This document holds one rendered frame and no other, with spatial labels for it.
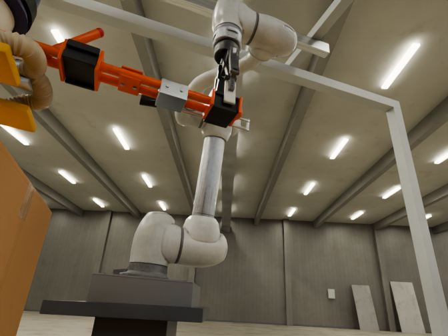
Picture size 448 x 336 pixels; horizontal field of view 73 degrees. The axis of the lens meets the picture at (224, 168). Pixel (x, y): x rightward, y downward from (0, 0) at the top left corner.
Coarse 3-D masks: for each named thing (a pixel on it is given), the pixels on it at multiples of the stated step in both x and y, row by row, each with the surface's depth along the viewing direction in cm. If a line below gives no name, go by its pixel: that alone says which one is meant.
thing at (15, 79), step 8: (0, 48) 50; (8, 48) 51; (0, 56) 51; (8, 56) 51; (0, 64) 53; (8, 64) 53; (0, 72) 55; (8, 72) 55; (16, 72) 56; (0, 80) 57; (8, 80) 57; (16, 80) 57
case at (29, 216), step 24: (0, 144) 40; (0, 168) 41; (0, 192) 43; (24, 192) 52; (0, 216) 44; (24, 216) 54; (48, 216) 70; (0, 240) 46; (24, 240) 57; (0, 264) 47; (24, 264) 59; (0, 288) 49; (24, 288) 62; (0, 312) 51
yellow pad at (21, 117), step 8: (0, 104) 65; (8, 104) 65; (16, 104) 66; (0, 112) 67; (8, 112) 67; (16, 112) 67; (24, 112) 66; (0, 120) 70; (8, 120) 70; (16, 120) 70; (24, 120) 69; (32, 120) 71; (16, 128) 73; (24, 128) 73; (32, 128) 73
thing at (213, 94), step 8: (216, 96) 78; (216, 104) 76; (224, 104) 78; (240, 104) 78; (208, 112) 78; (216, 112) 78; (224, 112) 78; (232, 112) 77; (240, 112) 77; (216, 120) 81; (224, 120) 81; (232, 120) 81
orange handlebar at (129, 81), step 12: (48, 48) 66; (48, 60) 69; (108, 72) 70; (120, 72) 70; (132, 72) 71; (108, 84) 74; (120, 84) 73; (132, 84) 72; (144, 84) 73; (156, 84) 73; (156, 96) 77; (192, 96) 76; (204, 96) 76; (192, 108) 80; (204, 108) 80
